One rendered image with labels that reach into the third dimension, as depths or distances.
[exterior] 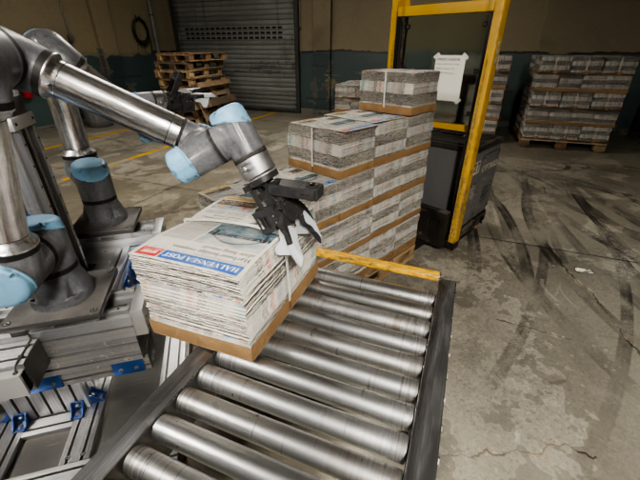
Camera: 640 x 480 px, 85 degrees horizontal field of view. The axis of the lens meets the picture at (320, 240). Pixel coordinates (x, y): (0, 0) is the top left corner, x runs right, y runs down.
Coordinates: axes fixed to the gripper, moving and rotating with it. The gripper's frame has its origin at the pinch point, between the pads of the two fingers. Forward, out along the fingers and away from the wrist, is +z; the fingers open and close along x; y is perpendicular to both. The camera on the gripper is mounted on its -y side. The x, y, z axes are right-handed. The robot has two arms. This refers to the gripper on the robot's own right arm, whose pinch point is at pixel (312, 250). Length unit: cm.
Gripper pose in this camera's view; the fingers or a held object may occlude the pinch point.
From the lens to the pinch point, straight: 80.1
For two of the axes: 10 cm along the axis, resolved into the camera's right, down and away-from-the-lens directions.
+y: -8.0, 2.8, 5.2
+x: -3.7, 4.5, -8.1
